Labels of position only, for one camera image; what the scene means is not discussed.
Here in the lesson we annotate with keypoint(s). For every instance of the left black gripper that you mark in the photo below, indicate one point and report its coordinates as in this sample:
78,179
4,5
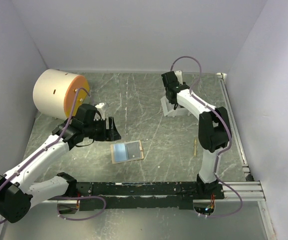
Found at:
113,134

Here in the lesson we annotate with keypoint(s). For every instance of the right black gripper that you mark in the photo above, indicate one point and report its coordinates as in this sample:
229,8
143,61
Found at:
171,102

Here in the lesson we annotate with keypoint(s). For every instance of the beige leather card holder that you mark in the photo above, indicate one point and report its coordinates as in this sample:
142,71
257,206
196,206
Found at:
126,152

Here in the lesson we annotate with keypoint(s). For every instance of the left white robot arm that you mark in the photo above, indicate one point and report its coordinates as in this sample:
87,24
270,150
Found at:
19,191

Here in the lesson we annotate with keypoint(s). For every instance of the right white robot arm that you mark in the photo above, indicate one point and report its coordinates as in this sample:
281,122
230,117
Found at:
214,133

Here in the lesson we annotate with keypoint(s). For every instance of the white card tray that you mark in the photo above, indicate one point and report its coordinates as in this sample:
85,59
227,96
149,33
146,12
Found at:
169,111

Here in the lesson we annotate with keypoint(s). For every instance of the yellow crayon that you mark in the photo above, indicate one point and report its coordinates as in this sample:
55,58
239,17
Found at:
195,148

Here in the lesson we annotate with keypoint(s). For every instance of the cream cylinder with orange face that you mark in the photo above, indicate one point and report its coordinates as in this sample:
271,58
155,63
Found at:
54,92

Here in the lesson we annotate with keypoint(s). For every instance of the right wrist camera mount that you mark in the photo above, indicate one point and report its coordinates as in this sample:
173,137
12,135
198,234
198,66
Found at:
179,75

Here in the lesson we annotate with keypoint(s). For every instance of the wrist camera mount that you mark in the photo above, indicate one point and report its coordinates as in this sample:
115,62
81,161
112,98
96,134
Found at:
179,75
102,108

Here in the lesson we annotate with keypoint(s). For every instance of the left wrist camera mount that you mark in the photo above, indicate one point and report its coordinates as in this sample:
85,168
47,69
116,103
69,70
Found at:
102,108

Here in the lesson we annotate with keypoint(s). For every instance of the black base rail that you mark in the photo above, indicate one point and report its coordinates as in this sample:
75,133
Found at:
127,195

